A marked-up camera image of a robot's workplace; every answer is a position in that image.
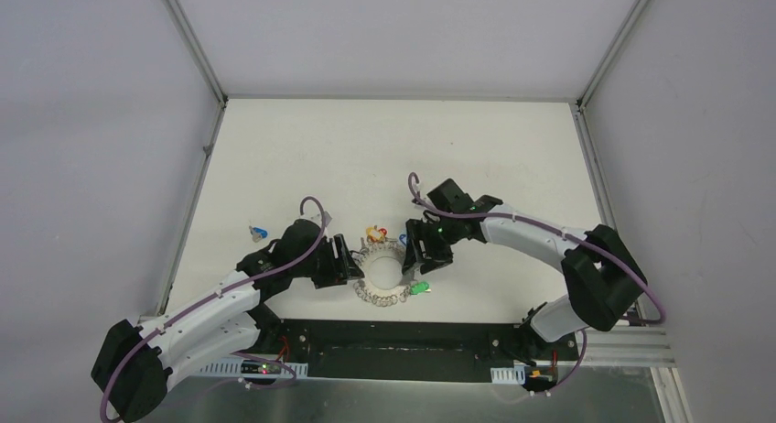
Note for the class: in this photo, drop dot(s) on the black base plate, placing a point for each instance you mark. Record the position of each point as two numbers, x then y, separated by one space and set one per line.
395 351

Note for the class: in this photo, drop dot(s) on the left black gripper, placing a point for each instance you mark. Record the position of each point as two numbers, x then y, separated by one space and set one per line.
334 261

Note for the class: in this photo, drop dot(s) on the right white cable duct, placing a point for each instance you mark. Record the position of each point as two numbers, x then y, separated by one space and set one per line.
514 375

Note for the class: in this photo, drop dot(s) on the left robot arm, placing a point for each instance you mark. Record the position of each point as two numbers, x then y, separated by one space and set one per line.
138 365

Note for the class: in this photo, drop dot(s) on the green key tag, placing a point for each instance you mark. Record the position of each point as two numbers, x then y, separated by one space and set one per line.
419 288

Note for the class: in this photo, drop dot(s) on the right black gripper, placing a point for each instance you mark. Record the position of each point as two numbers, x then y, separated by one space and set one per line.
416 231

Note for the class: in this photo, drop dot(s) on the white cable duct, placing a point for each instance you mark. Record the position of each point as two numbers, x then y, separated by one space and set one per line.
514 375
237 367

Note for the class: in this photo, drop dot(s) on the round metal keyring disc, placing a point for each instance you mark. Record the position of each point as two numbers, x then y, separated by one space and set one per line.
383 284

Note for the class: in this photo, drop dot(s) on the yellow key tag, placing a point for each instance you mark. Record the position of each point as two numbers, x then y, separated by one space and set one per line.
372 235

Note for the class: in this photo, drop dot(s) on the left white cable duct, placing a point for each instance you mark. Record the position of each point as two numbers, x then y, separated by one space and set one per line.
237 367

